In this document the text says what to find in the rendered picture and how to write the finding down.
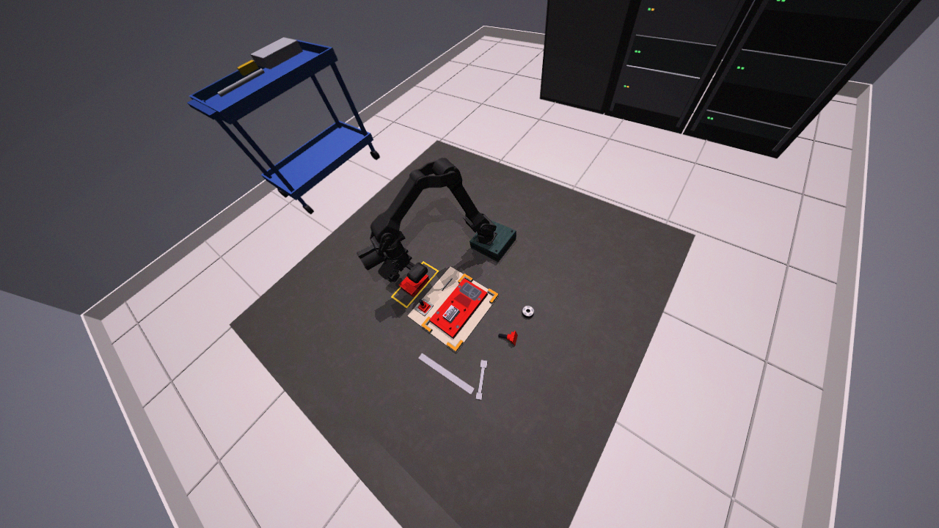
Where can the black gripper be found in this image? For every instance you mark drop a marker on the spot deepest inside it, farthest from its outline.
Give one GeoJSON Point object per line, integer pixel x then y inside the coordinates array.
{"type": "Point", "coordinates": [417, 271]}

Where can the pale lavender flat bar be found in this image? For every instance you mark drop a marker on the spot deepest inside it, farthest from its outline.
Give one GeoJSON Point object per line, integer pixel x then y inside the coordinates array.
{"type": "Point", "coordinates": [446, 373]}

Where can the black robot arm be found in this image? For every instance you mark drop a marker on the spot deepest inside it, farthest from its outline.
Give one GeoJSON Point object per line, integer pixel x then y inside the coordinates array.
{"type": "Point", "coordinates": [385, 235]}

